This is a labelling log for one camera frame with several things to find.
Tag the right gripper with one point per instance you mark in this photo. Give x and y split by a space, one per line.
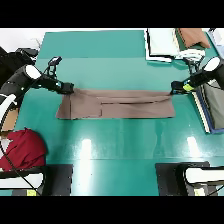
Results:
178 87

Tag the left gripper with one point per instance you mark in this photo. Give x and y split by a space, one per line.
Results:
67 88

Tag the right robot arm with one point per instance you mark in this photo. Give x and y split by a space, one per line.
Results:
213 71

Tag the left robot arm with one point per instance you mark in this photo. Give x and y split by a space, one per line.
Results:
20 80

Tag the blue garment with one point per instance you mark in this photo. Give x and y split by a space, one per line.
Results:
204 115

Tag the grey garment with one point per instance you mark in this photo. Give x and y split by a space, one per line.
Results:
216 106

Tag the white garment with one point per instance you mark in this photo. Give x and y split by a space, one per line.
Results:
162 43

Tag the rust brown garment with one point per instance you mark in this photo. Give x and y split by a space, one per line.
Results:
193 36

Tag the red garment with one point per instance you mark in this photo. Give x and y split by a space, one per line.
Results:
23 150

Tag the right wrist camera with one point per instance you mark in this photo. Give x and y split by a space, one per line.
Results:
195 65

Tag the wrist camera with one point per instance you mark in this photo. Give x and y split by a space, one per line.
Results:
195 65
54 61

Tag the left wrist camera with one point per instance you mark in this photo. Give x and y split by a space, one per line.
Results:
54 61

